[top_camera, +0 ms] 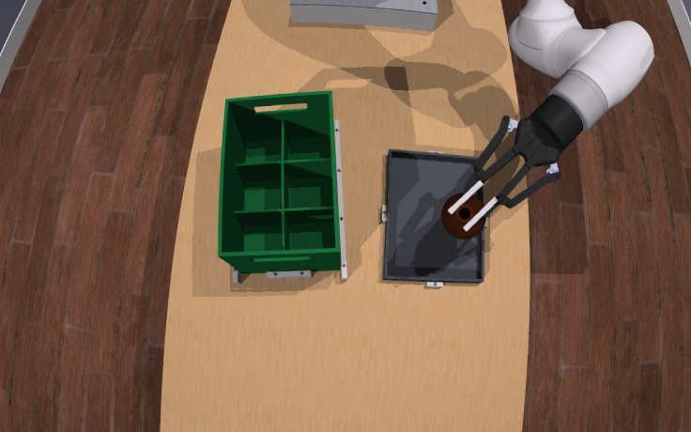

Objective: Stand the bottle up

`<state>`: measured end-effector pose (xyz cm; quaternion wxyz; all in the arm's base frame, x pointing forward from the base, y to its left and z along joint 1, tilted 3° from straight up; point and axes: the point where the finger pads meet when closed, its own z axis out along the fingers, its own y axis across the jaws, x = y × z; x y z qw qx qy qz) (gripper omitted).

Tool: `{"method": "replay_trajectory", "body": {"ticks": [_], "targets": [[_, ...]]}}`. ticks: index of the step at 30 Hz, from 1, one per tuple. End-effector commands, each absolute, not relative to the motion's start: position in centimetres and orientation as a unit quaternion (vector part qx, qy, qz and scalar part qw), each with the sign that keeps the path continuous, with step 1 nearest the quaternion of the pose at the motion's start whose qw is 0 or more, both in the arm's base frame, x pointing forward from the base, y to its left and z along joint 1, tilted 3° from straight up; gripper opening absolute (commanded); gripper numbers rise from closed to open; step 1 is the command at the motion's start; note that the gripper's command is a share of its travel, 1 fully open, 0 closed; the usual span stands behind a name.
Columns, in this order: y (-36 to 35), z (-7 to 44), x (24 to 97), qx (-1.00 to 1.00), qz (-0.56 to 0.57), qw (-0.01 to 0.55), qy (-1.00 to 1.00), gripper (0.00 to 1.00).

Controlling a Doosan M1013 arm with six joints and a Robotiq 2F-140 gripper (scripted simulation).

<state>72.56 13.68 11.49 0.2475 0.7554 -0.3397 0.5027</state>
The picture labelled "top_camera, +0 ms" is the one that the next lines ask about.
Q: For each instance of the green divided crate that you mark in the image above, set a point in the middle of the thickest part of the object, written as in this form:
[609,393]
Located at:
[297,196]

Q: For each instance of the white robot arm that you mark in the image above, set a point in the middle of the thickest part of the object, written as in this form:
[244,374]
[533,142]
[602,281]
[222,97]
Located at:
[601,67]

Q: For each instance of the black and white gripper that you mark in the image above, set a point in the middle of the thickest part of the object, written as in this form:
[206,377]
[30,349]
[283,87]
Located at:
[539,139]

